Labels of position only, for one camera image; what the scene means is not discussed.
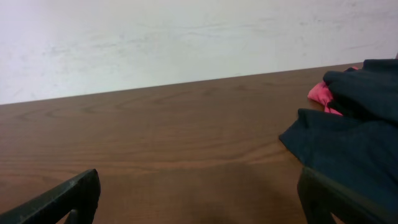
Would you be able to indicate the red garment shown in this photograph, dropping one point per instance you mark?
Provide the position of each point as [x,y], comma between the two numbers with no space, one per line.
[322,95]

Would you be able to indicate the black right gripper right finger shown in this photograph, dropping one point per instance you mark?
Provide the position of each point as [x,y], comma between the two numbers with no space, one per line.
[322,199]

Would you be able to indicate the dark navy clothes pile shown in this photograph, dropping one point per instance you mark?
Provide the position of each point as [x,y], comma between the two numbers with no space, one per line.
[358,146]

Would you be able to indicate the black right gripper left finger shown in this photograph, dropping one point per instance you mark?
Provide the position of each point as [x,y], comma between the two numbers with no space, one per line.
[76,199]

